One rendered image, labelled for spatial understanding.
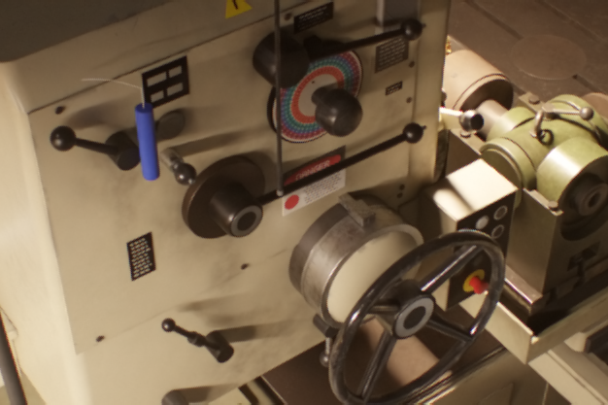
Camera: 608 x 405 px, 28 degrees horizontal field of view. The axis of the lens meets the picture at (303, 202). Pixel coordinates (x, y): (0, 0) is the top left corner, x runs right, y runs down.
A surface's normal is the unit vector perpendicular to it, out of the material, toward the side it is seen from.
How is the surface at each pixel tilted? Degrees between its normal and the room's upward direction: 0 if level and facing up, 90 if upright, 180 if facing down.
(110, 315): 90
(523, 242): 90
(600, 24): 0
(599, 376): 0
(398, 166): 90
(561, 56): 0
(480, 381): 90
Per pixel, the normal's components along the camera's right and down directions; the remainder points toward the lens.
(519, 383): 0.58, 0.56
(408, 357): 0.00, -0.73
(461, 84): -0.38, -0.46
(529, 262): -0.82, 0.40
